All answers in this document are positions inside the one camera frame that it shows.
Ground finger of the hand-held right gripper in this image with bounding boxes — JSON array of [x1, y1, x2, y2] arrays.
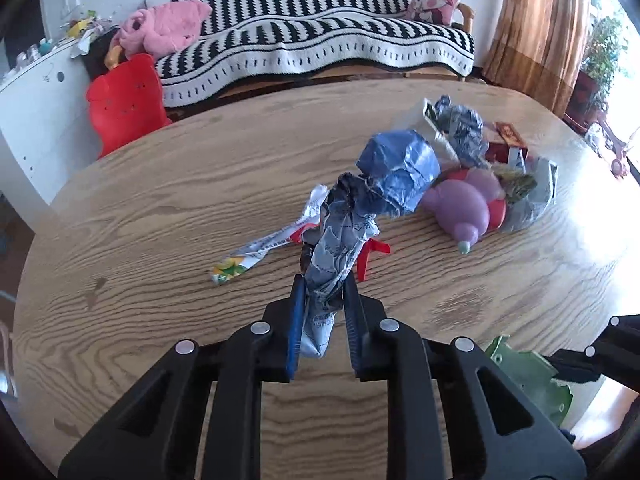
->
[[547, 314, 640, 386]]

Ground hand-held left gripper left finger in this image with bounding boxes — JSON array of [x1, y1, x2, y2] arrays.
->
[[57, 275, 307, 480]]

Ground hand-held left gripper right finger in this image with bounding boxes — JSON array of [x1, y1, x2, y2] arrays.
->
[[344, 272, 587, 480]]

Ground blue printed wrapper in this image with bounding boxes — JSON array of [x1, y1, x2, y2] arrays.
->
[[300, 130, 442, 359]]

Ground torn cardboard box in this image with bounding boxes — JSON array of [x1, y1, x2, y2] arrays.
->
[[487, 335, 574, 429]]

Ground person's right forearm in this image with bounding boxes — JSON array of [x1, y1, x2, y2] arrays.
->
[[570, 385, 626, 451]]

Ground red plastic clip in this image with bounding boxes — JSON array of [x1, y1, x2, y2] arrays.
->
[[290, 225, 393, 283]]

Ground long white snack wrapper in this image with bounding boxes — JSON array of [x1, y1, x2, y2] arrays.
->
[[209, 185, 331, 286]]

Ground white plastic bag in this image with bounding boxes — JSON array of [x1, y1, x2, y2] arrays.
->
[[500, 157, 559, 233]]

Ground white paper carton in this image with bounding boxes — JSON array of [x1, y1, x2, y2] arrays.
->
[[417, 98, 458, 161]]

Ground crumpled grey paper ball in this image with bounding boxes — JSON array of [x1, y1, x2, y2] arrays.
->
[[434, 95, 490, 168]]

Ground red cardboard box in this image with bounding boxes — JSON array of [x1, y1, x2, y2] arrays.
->
[[487, 121, 531, 163]]

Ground dark red plant pot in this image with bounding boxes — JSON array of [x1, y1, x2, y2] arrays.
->
[[565, 71, 603, 126]]

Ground red plastic chair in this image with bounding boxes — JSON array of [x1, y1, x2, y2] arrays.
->
[[86, 53, 173, 160]]

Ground black white striped blanket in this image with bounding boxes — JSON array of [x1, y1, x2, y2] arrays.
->
[[155, 0, 476, 108]]

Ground green potted plant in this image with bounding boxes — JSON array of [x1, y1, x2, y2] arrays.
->
[[582, 0, 632, 96]]

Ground brown curtain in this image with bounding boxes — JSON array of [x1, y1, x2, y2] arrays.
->
[[482, 0, 593, 116]]

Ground white cabinet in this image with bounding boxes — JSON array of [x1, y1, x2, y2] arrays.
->
[[0, 42, 101, 206]]

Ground pink garment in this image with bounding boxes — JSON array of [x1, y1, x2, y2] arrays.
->
[[118, 0, 213, 60]]

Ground pink cartoon cushion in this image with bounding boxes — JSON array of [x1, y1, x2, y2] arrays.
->
[[406, 0, 466, 26]]

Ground wooden sofa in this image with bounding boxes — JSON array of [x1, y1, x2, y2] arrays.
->
[[105, 2, 481, 101]]

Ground crumpled white paper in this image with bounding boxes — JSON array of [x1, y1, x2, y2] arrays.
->
[[70, 31, 97, 59]]

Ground assorted small bottles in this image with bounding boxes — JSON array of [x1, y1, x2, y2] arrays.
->
[[15, 37, 53, 68]]

